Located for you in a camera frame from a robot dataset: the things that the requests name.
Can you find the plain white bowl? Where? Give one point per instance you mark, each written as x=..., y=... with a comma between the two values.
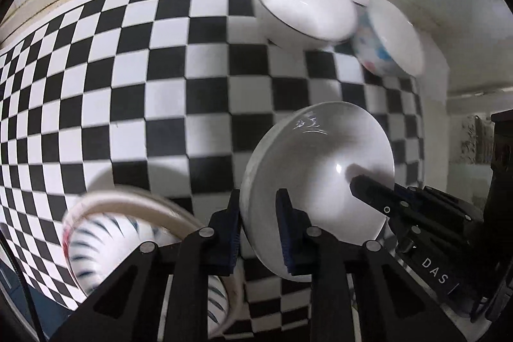
x=314, y=154

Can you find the white bowl colourful dots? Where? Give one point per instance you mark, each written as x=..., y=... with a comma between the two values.
x=386, y=42

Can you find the black white checkered mat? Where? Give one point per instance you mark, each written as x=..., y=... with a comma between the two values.
x=170, y=96

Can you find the white plate blue stripes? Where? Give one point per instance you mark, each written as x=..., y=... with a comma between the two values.
x=101, y=242

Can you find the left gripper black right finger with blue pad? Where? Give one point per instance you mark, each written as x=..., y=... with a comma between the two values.
x=357, y=292

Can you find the white bowl dark rim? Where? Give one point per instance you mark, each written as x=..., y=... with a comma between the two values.
x=299, y=25

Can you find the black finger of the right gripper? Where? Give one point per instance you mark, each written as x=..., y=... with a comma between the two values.
x=392, y=201

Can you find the white plate red flower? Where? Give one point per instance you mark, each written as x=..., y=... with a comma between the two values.
x=68, y=229

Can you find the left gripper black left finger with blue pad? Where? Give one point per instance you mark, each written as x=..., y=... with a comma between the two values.
x=161, y=292

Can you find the white plate grey floral pattern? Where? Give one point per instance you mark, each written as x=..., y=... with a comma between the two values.
x=135, y=203

